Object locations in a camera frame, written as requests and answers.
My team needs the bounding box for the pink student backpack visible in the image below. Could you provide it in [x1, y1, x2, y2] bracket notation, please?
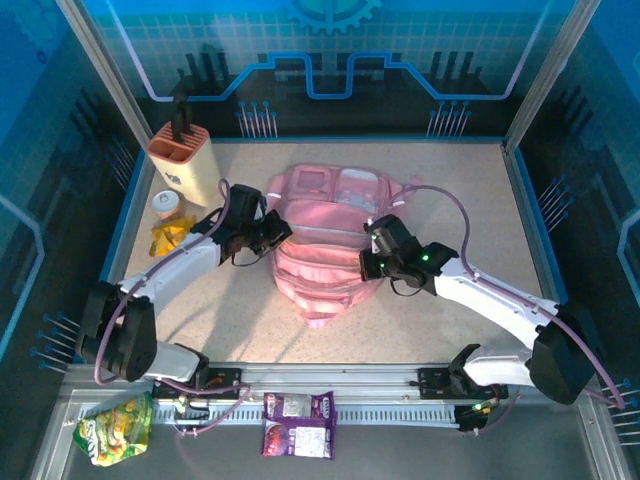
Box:
[264, 163, 424, 330]

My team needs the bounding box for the yellow snack bag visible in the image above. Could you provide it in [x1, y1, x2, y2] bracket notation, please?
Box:
[149, 214, 197, 258]

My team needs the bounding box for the green snack bag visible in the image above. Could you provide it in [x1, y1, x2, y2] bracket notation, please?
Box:
[72, 392, 154, 467]

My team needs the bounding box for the beige knife block orange top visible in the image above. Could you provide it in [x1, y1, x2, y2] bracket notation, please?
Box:
[146, 123, 225, 209]

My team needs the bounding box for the small can white lid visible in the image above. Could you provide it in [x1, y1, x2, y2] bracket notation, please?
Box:
[151, 190, 187, 221]

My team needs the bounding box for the aluminium front beam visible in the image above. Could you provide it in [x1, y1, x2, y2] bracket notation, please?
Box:
[64, 362, 599, 401]

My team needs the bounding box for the small black controller box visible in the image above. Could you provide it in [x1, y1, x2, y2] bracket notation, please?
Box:
[455, 399, 495, 434]

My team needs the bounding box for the purple snack packet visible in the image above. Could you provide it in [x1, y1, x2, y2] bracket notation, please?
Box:
[260, 391, 337, 460]

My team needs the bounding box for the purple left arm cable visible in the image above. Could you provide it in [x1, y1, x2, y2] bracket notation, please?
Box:
[93, 178, 251, 439]

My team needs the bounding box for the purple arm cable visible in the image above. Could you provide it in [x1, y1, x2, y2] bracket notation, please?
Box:
[392, 183, 626, 436]
[93, 178, 251, 439]

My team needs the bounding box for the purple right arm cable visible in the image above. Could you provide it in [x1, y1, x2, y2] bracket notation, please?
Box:
[392, 183, 626, 436]

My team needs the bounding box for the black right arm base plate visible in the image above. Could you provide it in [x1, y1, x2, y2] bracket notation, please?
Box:
[417, 367, 510, 400]

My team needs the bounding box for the black knife handle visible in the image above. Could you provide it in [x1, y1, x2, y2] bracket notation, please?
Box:
[170, 94, 195, 144]

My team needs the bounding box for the slotted grey cable duct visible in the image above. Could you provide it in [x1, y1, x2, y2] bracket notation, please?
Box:
[152, 398, 461, 427]

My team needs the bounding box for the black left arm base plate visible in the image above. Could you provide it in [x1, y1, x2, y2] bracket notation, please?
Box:
[151, 367, 243, 400]

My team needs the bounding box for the aluminium frame post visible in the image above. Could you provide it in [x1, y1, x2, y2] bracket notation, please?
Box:
[55, 0, 154, 146]
[502, 0, 605, 154]

